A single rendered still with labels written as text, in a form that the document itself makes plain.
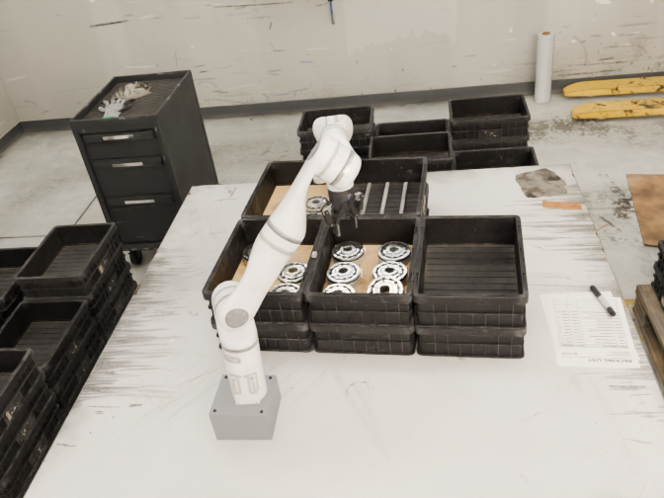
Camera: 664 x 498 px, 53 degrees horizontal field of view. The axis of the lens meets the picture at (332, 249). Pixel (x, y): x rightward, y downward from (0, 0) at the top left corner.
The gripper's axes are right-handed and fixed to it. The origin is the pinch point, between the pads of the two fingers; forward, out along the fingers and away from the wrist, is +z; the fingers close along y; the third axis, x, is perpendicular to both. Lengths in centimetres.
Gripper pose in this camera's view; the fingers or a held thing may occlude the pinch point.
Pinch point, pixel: (345, 226)
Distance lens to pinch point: 194.0
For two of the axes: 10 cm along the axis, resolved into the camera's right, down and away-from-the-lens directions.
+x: -5.7, -4.1, 7.1
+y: 8.1, -4.1, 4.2
